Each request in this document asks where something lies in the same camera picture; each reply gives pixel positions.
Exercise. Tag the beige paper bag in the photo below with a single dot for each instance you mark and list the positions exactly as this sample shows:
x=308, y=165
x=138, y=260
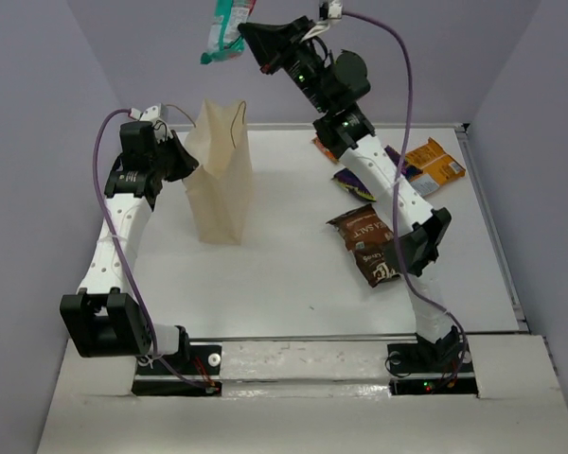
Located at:
x=220, y=189

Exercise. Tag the purple snack bag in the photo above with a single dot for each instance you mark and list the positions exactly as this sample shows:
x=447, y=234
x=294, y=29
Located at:
x=348, y=181

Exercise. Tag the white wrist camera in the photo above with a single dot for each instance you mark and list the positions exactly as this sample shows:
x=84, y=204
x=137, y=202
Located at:
x=330, y=13
x=157, y=115

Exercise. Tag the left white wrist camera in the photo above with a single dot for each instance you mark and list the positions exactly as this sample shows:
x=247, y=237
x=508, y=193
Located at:
x=157, y=115

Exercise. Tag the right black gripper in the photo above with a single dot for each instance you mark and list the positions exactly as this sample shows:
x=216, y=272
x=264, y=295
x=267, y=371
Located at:
x=272, y=42

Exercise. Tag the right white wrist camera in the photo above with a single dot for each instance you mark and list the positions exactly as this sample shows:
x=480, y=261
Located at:
x=330, y=13

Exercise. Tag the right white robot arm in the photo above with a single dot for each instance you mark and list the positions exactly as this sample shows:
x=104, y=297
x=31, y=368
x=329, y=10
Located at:
x=418, y=229

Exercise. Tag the brown Kettle chips bag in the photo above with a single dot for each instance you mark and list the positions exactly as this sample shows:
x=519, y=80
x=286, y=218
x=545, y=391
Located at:
x=365, y=235

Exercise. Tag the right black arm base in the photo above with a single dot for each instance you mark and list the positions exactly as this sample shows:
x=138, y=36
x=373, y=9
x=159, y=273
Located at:
x=412, y=376

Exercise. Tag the orange snack bar packet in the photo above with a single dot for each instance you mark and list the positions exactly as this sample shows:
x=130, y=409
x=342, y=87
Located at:
x=430, y=167

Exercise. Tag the orange red candy packet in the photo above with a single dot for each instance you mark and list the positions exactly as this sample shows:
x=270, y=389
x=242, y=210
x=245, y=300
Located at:
x=324, y=150

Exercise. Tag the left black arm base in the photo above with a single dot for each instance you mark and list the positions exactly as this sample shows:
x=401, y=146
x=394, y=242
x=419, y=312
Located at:
x=200, y=376

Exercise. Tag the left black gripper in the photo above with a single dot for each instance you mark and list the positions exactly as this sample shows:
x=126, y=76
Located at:
x=186, y=163

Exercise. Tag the teal snack packet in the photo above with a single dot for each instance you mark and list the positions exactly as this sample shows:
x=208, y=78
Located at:
x=224, y=41

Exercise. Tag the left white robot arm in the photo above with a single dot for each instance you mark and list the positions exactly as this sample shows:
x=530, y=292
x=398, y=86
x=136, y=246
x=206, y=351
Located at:
x=106, y=316

